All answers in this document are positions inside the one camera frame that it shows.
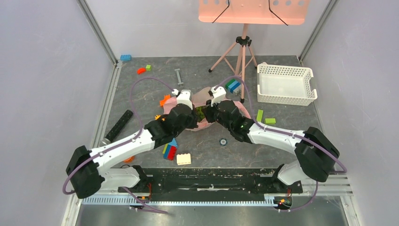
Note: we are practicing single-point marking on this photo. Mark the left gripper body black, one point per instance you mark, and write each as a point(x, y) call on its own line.
point(190, 124)

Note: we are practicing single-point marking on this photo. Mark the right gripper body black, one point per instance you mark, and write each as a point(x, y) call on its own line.
point(209, 113)

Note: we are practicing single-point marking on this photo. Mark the green fake fruit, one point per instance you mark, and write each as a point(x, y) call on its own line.
point(199, 113)

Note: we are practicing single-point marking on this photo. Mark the pink plastic bag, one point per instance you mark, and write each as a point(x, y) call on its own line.
point(199, 100)

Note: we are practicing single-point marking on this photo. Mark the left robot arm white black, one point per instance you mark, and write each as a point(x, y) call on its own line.
point(86, 168)

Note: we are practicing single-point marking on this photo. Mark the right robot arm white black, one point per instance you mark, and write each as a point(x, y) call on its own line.
point(316, 155)

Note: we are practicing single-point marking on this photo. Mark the green blue grey brick stack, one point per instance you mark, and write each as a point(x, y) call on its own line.
point(233, 86)

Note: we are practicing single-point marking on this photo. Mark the orange curved toy piece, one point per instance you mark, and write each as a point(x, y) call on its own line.
point(164, 100)

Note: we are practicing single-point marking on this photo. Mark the yellow orange toy car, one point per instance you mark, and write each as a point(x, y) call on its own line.
point(160, 117)

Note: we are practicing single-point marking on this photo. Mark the long light green brick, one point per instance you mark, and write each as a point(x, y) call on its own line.
point(259, 115)

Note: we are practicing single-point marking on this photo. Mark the multicolour stacked brick block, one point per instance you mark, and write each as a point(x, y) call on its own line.
point(170, 149)

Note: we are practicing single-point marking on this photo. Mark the cream white toy brick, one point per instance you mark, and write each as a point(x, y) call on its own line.
point(183, 159)

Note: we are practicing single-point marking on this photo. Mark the grey toy bar piece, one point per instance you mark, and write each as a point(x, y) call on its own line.
point(179, 81)

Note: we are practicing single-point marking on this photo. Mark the red arch toy brick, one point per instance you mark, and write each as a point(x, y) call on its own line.
point(141, 70)

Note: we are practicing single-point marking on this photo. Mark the orange toy piece near base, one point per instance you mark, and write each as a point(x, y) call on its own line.
point(129, 160)

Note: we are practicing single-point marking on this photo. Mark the white plastic basket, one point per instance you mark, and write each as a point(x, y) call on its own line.
point(286, 85)

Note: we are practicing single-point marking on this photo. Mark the blue toy brick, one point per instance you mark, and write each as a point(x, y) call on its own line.
point(126, 57)

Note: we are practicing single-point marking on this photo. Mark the pink music stand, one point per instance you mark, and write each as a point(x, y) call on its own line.
point(247, 12)

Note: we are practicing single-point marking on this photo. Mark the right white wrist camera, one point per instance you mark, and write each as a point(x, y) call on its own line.
point(218, 94)

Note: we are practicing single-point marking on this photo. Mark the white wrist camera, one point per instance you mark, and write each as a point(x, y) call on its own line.
point(183, 97)
point(218, 94)

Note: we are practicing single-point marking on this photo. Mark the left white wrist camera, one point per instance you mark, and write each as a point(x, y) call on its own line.
point(183, 97)

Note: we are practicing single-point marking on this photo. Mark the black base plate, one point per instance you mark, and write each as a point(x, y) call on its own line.
point(210, 184)

